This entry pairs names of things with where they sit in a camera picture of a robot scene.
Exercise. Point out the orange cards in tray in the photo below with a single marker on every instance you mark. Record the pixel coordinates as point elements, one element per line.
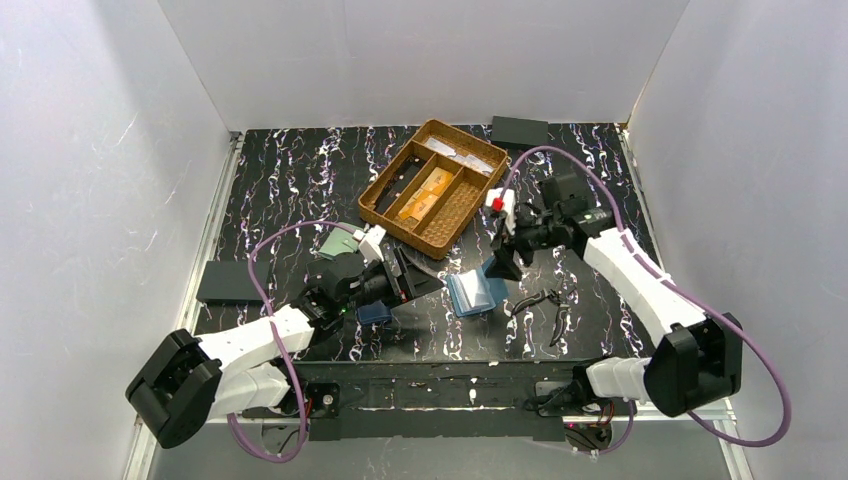
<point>425,197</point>

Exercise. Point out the dark blue card holder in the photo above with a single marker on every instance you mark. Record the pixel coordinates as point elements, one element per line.
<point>376,313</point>

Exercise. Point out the black box at back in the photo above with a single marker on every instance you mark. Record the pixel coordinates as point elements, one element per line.
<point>518,133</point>

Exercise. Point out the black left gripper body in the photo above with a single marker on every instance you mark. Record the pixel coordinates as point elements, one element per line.
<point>399,282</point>

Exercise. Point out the green card holder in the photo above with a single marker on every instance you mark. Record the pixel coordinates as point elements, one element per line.
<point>341,239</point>

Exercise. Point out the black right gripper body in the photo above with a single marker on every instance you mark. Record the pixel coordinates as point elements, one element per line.
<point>510,241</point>

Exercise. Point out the black cards in tray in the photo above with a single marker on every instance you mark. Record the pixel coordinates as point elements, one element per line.
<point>397,182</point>

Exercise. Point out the aluminium base frame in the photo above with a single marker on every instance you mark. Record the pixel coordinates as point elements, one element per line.
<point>464,420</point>

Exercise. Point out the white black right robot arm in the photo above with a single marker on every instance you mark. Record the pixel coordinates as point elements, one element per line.
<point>697,359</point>

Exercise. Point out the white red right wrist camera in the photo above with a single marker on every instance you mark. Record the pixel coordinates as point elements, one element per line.
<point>502,202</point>

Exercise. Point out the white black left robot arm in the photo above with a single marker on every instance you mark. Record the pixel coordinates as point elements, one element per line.
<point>190,379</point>

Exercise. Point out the black box at left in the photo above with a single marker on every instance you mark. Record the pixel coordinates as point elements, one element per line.
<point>227,283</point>

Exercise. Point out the black box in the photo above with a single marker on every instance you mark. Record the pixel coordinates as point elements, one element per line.
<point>518,133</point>
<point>227,283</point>

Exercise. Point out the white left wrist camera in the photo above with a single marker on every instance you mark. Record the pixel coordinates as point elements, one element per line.
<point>369,243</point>

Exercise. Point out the woven brown divided tray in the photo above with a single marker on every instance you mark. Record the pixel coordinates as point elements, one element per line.
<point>435,234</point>

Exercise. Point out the silver cards in tray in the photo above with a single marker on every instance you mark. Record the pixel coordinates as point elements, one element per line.
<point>468,160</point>

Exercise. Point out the light blue card holder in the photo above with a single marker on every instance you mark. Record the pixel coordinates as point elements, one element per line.
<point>474,293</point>

